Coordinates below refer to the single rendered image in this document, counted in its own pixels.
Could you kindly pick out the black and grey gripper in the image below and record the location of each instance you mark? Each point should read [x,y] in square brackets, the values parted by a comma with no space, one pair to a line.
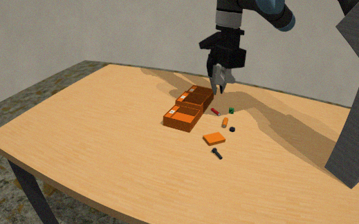
[227,55]

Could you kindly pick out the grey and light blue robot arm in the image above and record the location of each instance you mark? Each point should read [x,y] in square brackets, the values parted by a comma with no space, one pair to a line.
[274,11]

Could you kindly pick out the black bolt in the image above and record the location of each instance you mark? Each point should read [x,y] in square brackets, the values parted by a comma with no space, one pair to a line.
[214,150]

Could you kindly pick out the orange flat square pad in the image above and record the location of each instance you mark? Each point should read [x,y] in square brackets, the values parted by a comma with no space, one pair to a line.
[213,138]

